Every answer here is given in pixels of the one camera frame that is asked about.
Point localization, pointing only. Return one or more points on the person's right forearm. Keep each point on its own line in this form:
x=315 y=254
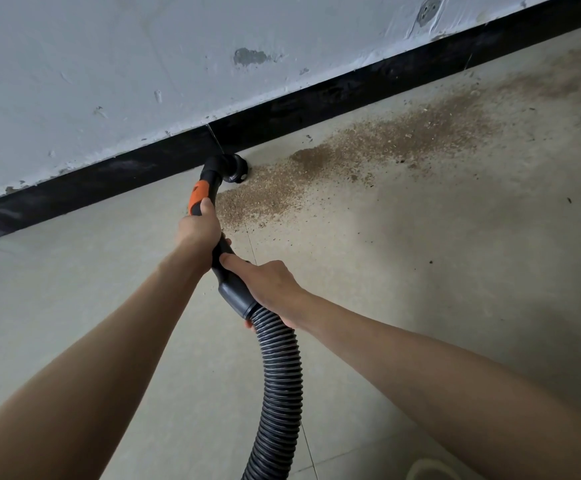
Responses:
x=470 y=389

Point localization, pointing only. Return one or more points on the black baseboard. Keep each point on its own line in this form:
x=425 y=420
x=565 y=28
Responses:
x=170 y=154

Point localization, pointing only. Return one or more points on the person's right hand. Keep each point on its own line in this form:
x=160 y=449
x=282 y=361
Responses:
x=273 y=289

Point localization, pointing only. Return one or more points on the person's left forearm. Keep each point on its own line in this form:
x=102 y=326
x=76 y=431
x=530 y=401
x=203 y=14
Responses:
x=85 y=384

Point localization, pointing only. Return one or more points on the brown dirt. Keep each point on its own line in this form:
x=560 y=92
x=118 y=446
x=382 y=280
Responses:
x=370 y=139

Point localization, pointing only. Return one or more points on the person's right shoe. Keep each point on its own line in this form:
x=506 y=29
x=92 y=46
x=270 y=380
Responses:
x=433 y=470

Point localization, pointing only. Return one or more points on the person's left hand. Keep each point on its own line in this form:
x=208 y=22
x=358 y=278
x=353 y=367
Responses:
x=198 y=234

